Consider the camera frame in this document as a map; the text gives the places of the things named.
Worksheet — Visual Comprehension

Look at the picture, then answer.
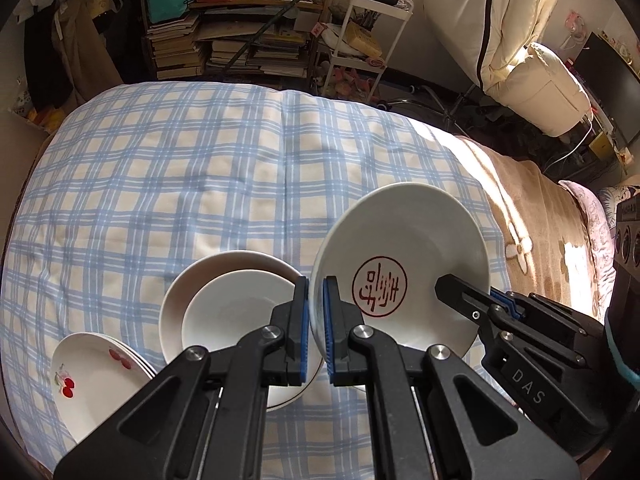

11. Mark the pink floral blanket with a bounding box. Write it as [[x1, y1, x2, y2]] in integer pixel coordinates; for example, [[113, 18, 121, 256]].
[[557, 179, 619, 312]]

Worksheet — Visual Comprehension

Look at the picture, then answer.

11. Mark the stack of books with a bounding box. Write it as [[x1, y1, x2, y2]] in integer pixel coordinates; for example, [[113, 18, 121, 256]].
[[147, 12, 312, 81]]

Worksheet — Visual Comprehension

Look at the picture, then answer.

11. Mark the beige hanging coat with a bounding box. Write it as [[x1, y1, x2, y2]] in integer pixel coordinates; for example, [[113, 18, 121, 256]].
[[51, 0, 126, 107]]

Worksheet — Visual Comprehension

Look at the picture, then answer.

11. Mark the black monitor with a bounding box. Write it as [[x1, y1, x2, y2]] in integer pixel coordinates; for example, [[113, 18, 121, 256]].
[[572, 31, 640, 149]]

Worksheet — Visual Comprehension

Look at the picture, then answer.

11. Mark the black rod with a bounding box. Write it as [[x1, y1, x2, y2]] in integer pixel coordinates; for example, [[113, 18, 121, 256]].
[[227, 0, 362, 74]]

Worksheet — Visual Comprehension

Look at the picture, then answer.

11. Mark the small yellow box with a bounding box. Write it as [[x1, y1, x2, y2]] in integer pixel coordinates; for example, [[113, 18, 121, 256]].
[[588, 134, 616, 162]]

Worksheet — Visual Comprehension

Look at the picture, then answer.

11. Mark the cream cushion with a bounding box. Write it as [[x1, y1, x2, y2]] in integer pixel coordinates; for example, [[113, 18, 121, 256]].
[[487, 42, 594, 138]]

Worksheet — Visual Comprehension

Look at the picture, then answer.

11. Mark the black hanging clothing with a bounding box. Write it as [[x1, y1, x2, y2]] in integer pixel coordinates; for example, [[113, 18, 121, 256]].
[[24, 7, 71, 112]]

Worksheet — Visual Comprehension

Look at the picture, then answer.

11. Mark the blue plaid blanket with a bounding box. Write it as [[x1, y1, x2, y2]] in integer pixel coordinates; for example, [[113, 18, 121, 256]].
[[0, 81, 512, 479]]

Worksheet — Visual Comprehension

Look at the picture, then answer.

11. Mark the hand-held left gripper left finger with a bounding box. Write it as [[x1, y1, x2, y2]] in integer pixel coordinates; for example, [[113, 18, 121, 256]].
[[54, 276, 310, 480]]

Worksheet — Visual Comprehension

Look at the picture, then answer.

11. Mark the white bowl with red seal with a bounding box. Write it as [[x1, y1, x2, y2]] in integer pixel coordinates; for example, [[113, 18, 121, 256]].
[[309, 183, 490, 393]]

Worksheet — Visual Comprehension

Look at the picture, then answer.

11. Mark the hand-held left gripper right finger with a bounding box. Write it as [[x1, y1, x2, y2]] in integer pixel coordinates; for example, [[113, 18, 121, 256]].
[[322, 275, 581, 480]]

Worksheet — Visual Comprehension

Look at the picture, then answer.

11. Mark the white metal cart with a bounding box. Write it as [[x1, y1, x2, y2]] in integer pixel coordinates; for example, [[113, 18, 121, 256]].
[[320, 0, 416, 107]]

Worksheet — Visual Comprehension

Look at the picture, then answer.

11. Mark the wooden bookshelf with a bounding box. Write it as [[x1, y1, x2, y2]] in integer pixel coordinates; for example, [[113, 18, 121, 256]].
[[136, 0, 332, 82]]

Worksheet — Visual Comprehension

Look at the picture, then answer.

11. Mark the large plain white bowl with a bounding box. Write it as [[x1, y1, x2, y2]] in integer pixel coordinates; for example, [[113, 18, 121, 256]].
[[160, 251, 323, 413]]

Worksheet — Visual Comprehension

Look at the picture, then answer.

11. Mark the brown flower blanket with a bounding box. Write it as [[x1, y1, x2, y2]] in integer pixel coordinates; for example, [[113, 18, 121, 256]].
[[452, 135, 603, 323]]

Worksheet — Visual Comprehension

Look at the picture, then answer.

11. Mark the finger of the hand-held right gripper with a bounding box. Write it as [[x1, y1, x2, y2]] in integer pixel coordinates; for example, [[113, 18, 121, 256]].
[[490, 286, 604, 362], [434, 273, 507, 347]]

